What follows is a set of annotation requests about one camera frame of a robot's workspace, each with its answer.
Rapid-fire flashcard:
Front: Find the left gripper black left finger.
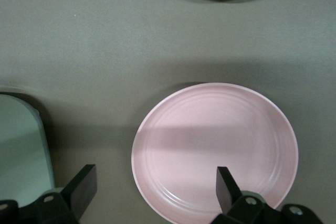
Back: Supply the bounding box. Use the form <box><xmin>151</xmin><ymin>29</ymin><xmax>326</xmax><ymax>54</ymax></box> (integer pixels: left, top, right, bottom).
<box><xmin>0</xmin><ymin>164</ymin><xmax>98</xmax><ymax>224</ymax></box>

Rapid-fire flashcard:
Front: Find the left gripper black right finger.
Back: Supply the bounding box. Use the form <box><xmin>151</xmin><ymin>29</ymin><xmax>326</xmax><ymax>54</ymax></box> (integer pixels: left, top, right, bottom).
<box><xmin>209</xmin><ymin>166</ymin><xmax>323</xmax><ymax>224</ymax></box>

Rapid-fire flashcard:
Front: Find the pink plate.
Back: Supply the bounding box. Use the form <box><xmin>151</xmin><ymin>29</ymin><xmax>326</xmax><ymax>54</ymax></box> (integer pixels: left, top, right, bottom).
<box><xmin>131</xmin><ymin>82</ymin><xmax>299</xmax><ymax>224</ymax></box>

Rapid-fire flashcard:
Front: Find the beige chrome toaster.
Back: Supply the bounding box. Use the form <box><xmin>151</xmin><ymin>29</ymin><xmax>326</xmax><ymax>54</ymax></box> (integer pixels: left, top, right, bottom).
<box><xmin>0</xmin><ymin>86</ymin><xmax>56</xmax><ymax>207</ymax></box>

